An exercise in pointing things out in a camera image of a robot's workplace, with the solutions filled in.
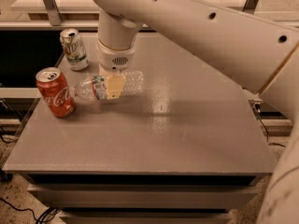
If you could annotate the red coke can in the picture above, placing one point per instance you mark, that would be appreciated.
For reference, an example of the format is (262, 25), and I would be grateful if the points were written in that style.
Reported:
(52, 84)

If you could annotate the green white 7up can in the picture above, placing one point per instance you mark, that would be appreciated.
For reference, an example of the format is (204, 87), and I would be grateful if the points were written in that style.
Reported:
(74, 49)

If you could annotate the clear plastic water bottle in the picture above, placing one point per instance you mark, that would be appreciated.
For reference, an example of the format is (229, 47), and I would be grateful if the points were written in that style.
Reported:
(93, 89)

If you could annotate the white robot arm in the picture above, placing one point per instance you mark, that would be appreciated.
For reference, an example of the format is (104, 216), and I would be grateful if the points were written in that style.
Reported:
(260, 55)

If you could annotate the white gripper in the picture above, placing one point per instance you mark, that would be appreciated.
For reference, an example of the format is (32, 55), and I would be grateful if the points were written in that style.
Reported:
(114, 59)

